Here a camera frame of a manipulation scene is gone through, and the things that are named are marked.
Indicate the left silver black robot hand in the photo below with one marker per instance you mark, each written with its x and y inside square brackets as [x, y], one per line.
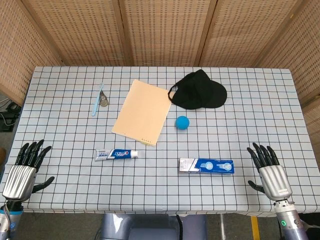
[18, 180]

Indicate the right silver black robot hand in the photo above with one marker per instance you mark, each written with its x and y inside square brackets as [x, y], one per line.
[273, 180]

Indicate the blue toothpaste box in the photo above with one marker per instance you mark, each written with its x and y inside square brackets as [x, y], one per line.
[210, 166]

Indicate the blue white toothpaste tube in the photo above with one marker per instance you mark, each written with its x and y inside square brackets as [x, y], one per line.
[117, 154]

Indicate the light blue toothbrush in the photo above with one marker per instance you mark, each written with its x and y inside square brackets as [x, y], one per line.
[96, 105]

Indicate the blue rubber ball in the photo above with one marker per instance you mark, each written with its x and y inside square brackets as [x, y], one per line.
[182, 122]

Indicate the black baseball cap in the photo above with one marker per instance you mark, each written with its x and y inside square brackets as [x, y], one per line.
[200, 92]

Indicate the white black checkered tablecloth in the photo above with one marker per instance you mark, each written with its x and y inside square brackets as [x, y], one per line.
[150, 185]

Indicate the grey-blue robot torso base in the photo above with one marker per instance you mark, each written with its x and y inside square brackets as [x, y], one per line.
[150, 227]

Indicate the beige spiral notebook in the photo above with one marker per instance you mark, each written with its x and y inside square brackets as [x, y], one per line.
[142, 112]

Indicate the woven wooden folding screen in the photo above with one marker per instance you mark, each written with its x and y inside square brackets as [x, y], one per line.
[162, 30]

